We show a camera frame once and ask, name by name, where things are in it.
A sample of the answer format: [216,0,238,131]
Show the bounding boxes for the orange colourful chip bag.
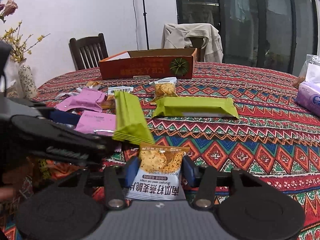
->
[29,157,81,189]

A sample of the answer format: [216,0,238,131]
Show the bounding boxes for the pink dried flowers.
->
[0,0,18,23]

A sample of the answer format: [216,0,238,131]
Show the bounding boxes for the floral ceramic slim vase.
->
[18,60,37,99]

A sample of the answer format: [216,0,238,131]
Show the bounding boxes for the dark wooden chair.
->
[69,33,108,70]

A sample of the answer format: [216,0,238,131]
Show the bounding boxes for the studio light on stand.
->
[124,0,150,50]

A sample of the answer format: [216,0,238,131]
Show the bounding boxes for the orange cardboard box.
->
[99,48,197,80]

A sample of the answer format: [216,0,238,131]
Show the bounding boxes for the chair with beige jacket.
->
[160,23,224,64]

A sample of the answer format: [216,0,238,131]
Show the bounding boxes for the purple tissue pack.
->
[296,54,320,117]

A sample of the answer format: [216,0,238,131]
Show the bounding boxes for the dark glass sliding door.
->
[176,0,319,76]

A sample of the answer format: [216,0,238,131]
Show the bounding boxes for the patterned red tablecloth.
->
[0,61,320,240]

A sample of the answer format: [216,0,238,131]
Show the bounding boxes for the white crisp snack packet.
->
[124,142,190,201]

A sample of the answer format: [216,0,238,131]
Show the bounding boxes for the small crisp packet dark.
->
[101,86,134,109]

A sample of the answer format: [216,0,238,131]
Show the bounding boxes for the pink snack pack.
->
[75,111,116,136]
[55,87,107,112]

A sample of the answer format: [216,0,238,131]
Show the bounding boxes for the beige jacket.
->
[160,23,224,64]

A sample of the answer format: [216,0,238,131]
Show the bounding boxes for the yellow flower branches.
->
[1,21,50,63]

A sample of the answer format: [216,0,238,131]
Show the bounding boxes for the green snack bar pack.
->
[112,92,155,145]

